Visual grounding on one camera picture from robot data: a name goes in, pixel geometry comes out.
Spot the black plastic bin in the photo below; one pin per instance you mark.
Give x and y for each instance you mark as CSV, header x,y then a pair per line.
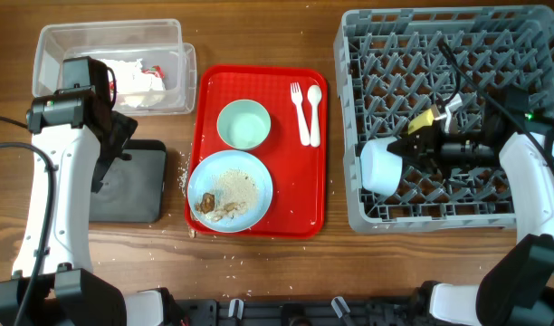
x,y
133,187

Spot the clear plastic bin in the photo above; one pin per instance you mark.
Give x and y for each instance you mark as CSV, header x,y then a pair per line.
x,y
154,42

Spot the light blue plate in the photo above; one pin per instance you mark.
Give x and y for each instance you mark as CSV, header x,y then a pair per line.
x,y
242,186

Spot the grey dishwasher rack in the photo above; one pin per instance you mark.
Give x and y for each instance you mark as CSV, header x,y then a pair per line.
x,y
393,64

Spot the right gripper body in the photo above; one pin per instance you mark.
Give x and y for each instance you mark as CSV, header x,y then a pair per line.
x,y
445,150

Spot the light blue bowl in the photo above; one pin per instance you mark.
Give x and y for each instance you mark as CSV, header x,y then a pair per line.
x,y
381,170

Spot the white plastic spoon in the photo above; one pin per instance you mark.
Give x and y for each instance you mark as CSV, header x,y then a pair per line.
x,y
314,97

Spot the red serving tray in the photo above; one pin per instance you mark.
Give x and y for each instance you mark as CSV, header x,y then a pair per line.
x,y
297,210

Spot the mint green bowl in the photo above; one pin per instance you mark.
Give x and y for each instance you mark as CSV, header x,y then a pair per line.
x,y
243,124

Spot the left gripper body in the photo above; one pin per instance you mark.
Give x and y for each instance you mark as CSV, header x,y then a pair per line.
x,y
117,140

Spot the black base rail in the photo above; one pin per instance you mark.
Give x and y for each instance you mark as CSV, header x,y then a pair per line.
x,y
369,312

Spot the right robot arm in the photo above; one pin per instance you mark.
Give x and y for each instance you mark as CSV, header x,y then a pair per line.
x,y
515,291

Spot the brown food scrap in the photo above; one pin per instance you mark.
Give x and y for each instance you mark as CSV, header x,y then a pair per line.
x,y
207,204

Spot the white napkin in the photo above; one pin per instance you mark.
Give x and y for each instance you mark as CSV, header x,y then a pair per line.
x,y
135,85

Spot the yellow plastic cup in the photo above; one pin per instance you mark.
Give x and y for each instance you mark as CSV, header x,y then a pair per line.
x,y
424,119

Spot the white plastic fork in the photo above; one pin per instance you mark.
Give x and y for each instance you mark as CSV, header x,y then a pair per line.
x,y
297,99

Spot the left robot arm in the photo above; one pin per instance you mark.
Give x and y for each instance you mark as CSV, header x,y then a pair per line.
x,y
86,162

